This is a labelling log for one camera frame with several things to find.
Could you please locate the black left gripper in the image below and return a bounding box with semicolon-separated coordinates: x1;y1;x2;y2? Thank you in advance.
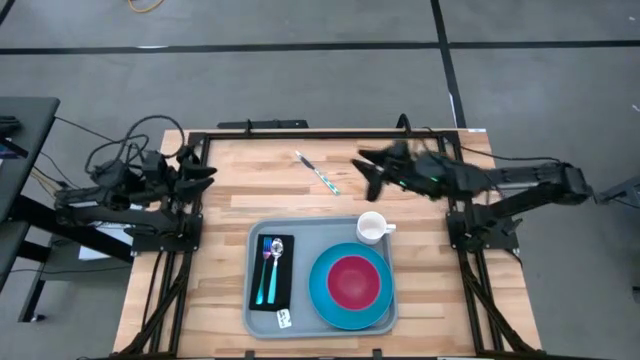
159;160;219;204

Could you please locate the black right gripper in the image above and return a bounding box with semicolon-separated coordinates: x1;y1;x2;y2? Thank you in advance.
350;141;454;203

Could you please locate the silver knife striped handle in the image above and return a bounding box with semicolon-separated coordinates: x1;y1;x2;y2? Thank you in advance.
294;150;342;196

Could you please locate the white ceramic mug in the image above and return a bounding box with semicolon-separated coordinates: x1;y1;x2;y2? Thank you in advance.
355;211;397;246

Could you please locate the iridescent fork teal handle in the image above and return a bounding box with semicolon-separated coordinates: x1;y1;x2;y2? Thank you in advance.
255;236;273;306

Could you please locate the silver spoon teal handle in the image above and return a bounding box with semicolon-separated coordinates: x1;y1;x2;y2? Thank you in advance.
266;237;285;305

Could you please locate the pink bowl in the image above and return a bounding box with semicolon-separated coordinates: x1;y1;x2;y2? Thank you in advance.
326;255;382;312

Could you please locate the black cloth napkin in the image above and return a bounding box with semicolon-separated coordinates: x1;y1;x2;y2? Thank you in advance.
248;233;295;312

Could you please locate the blue plate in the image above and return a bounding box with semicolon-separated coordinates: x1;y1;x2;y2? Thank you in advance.
308;242;395;331

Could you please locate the gray plastic tray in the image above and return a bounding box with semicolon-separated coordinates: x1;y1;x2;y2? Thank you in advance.
242;215;400;341

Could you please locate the black bar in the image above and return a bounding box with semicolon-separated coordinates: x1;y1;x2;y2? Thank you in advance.
217;118;310;131

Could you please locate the white paper sheet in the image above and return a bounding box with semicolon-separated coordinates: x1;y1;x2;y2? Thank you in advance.
78;223;134;262

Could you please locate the black desk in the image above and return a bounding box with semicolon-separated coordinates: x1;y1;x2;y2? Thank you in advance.
0;96;136;324

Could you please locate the black monitor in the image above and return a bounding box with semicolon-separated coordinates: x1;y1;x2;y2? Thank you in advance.
0;137;30;160

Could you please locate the gray stand base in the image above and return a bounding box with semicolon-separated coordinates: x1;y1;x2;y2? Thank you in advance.
592;174;640;221

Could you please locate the black frame cable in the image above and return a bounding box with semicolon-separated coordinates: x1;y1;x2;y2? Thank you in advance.
397;113;562;164

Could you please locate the black aluminium table frame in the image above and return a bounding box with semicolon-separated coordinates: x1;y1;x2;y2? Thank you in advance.
117;127;544;360

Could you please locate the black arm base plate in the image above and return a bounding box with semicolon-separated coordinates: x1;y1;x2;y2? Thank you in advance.
130;213;204;254
446;209;521;251

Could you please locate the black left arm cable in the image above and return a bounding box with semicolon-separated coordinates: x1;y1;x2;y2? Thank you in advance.
83;114;187;175

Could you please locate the thin black desk cable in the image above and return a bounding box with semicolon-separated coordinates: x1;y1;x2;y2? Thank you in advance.
53;115;116;144

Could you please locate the yellow floor cable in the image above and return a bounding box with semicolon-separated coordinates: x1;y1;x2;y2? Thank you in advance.
127;0;165;14

